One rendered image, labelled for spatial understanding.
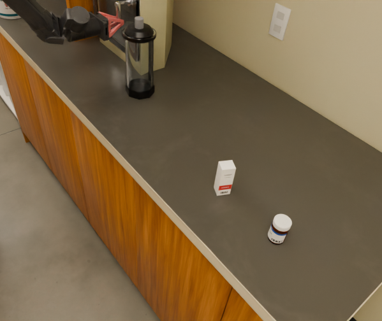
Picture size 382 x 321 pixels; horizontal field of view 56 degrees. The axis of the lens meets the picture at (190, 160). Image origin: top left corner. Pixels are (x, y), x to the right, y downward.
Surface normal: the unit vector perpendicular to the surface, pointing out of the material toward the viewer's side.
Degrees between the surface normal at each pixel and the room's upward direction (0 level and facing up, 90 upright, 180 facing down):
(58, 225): 0
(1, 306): 0
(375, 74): 90
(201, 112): 0
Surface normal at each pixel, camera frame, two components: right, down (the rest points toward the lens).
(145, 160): 0.08, -0.72
